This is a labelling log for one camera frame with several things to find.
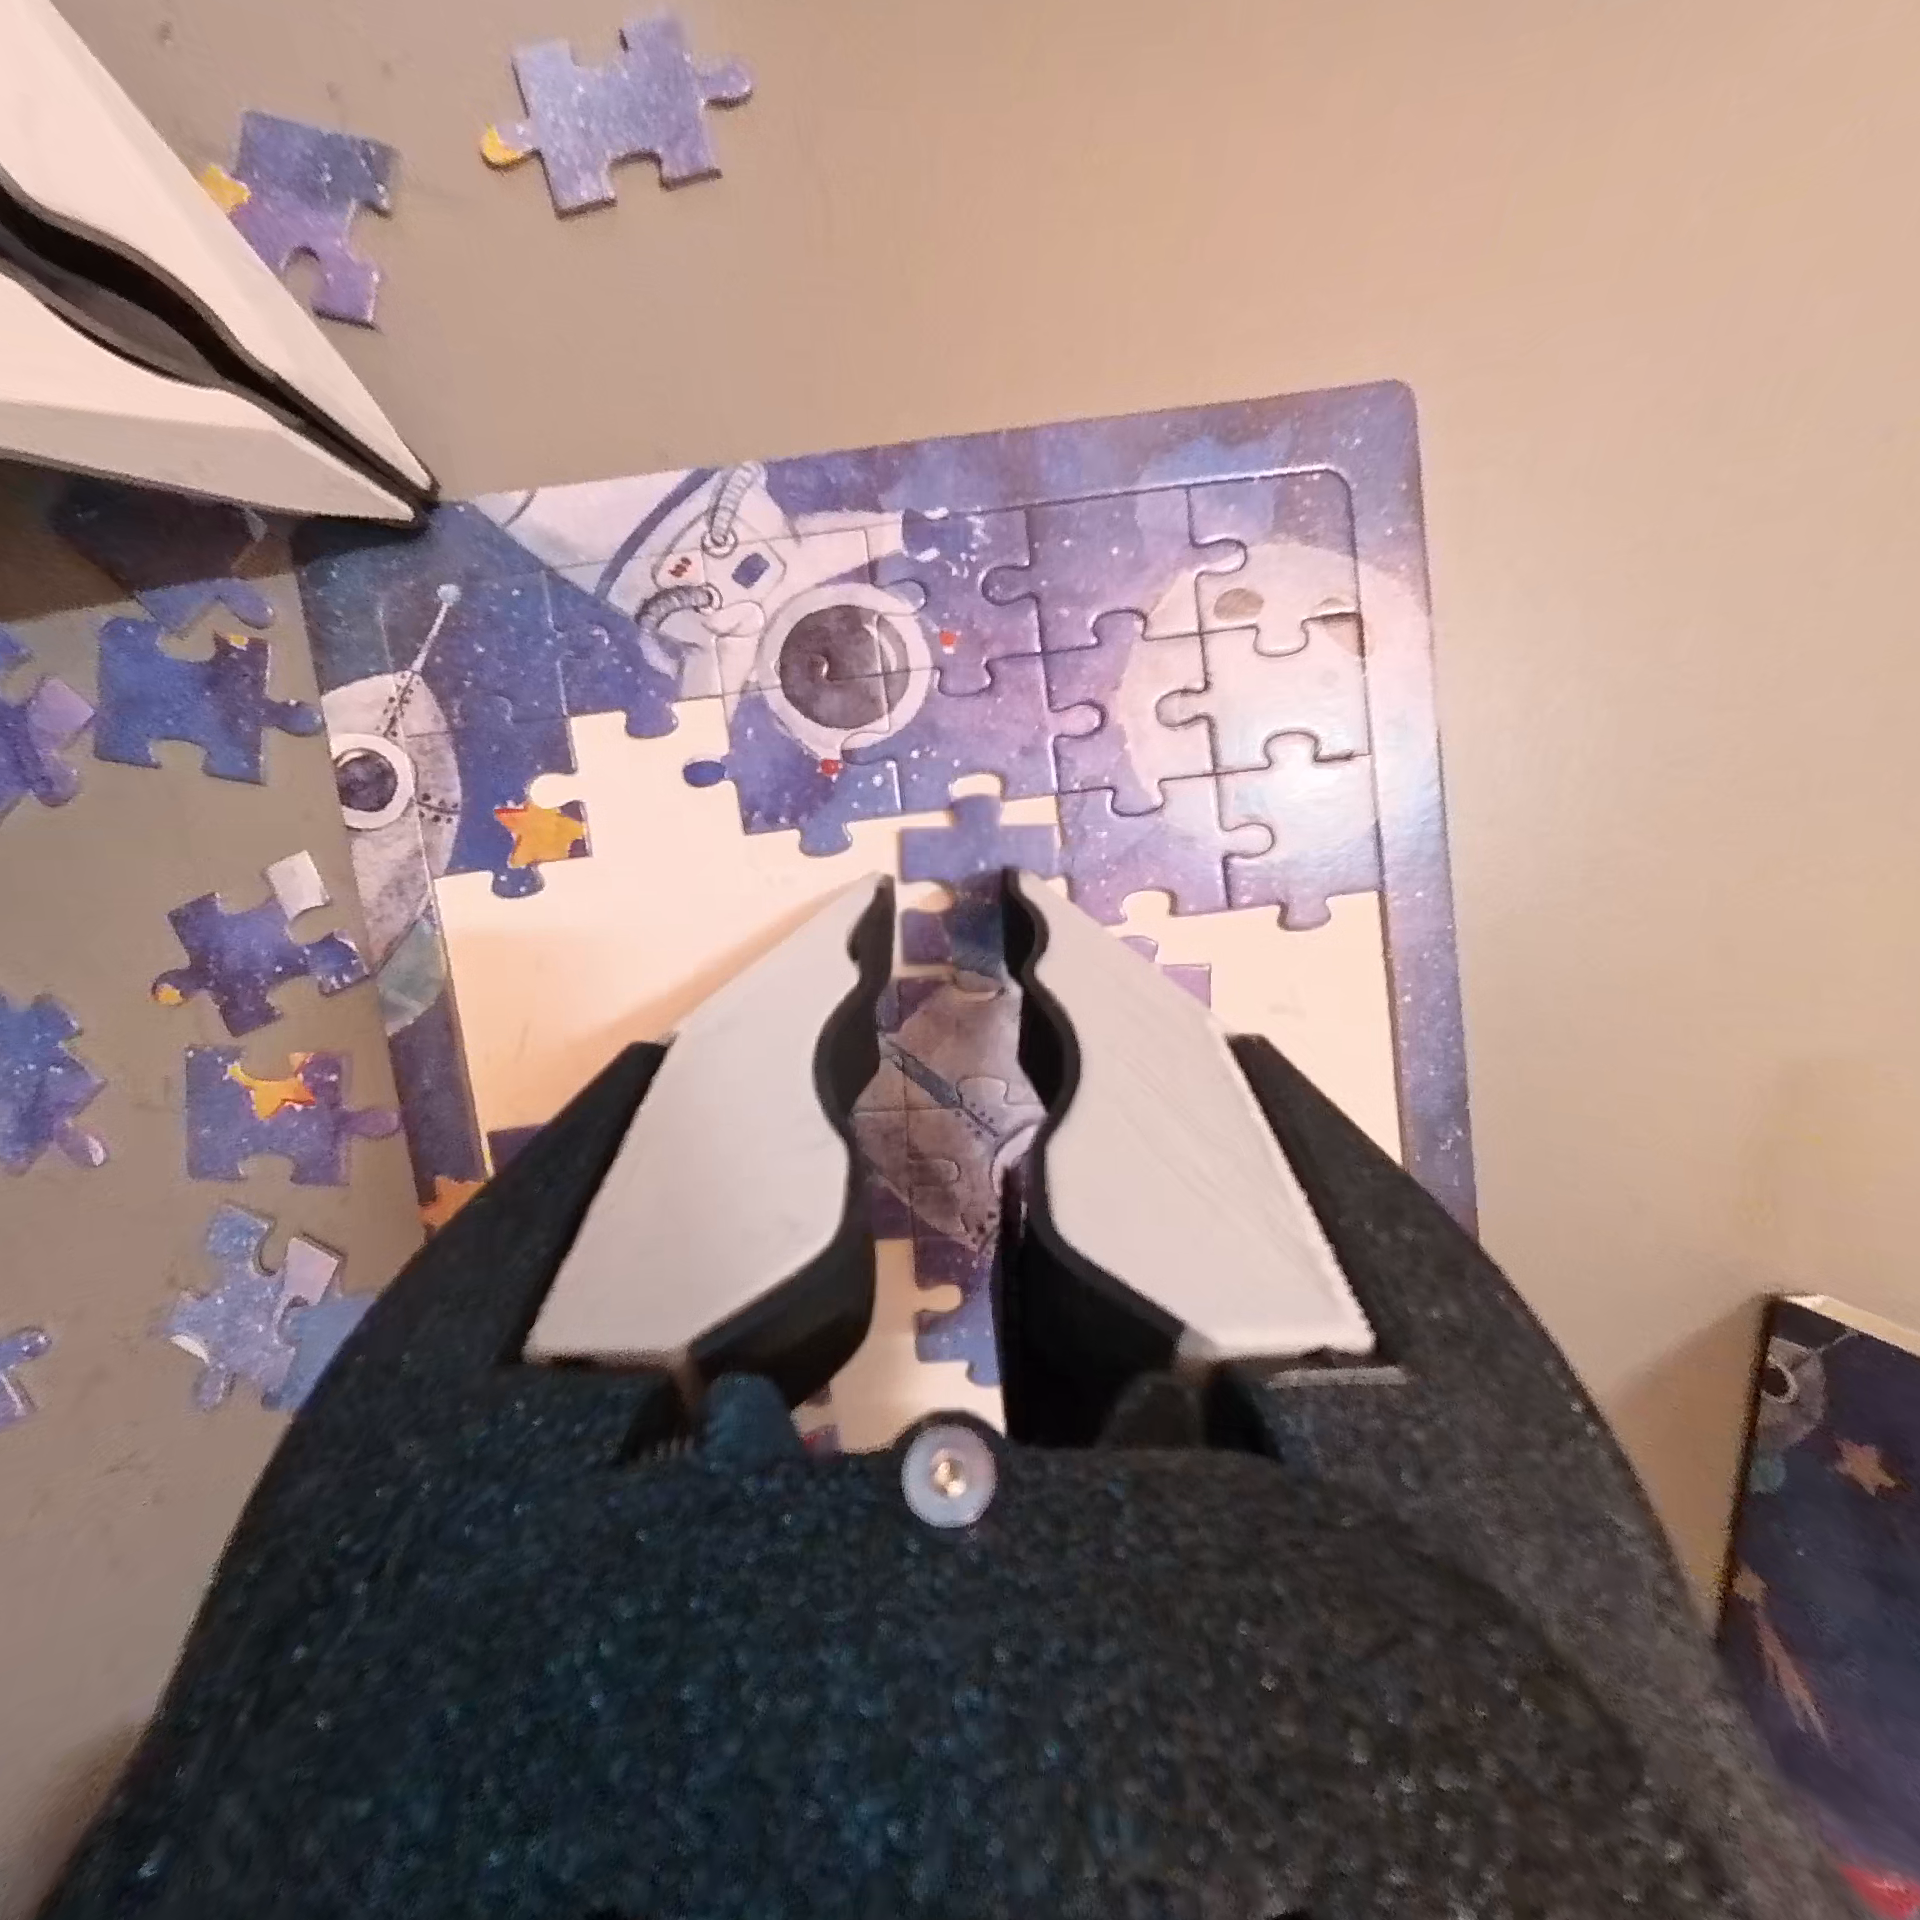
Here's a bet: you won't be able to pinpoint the puzzle pieces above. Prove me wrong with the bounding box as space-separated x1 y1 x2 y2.
0 111 403 1426

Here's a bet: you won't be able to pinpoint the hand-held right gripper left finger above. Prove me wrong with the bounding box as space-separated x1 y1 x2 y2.
525 879 898 1438

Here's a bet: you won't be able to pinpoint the illustrated puzzle box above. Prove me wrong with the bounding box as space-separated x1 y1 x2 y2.
1710 1293 1920 1920

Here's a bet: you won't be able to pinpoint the grey desk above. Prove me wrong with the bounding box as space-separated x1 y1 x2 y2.
0 0 1920 1654

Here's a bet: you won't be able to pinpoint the blue jigsaw puzzle piece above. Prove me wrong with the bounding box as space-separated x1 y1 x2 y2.
898 774 1071 915

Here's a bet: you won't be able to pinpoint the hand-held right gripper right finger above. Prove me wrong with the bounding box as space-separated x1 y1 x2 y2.
1000 867 1377 1446

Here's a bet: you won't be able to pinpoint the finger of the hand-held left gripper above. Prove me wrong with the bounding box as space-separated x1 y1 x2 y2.
0 222 429 533
0 0 439 511

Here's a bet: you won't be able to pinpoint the orange spotted blue puzzle piece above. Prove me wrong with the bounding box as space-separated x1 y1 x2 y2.
480 12 755 222

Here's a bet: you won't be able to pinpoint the space puzzle board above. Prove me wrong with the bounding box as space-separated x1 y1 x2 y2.
295 380 1486 1446

